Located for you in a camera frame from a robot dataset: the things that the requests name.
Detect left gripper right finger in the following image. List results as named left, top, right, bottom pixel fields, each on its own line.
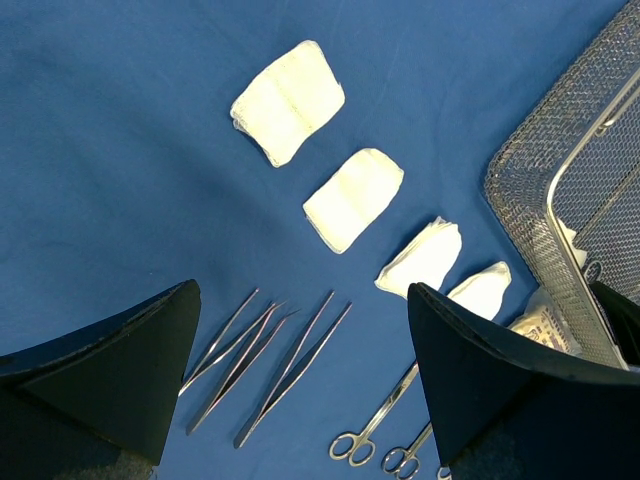
left=408, top=284, right=639, bottom=479

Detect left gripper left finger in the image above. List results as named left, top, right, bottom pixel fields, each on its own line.
left=1, top=279, right=201, bottom=479

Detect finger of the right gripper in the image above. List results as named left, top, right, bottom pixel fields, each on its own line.
left=590, top=281, right=639, bottom=366

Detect white gauze pad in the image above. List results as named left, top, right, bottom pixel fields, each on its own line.
left=303, top=148, right=404, bottom=254
left=559, top=220, right=588, bottom=268
left=230, top=40, right=345, bottom=168

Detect peach gauze pack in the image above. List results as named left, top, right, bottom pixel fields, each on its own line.
left=509, top=287, right=582, bottom=357

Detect steel surgical scissors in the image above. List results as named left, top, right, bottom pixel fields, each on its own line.
left=436, top=467, right=451, bottom=480

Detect straight steel scissors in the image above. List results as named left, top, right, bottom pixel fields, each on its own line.
left=381, top=422, right=433, bottom=480

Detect white gauze roll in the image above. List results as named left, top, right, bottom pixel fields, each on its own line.
left=374, top=216, right=462, bottom=299
left=447, top=261, right=512, bottom=321

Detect steel tweezers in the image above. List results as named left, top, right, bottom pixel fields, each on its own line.
left=185, top=304, right=288, bottom=436
left=233, top=291, right=352, bottom=449
left=178, top=288, right=262, bottom=396

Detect steel mesh instrument tray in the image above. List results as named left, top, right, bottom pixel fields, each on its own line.
left=485, top=1, right=639, bottom=369

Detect white gauze pad front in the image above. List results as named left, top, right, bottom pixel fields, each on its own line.
left=303, top=148, right=404, bottom=254

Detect blue surgical drape cloth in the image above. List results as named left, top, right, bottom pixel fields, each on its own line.
left=1, top=1, right=621, bottom=479

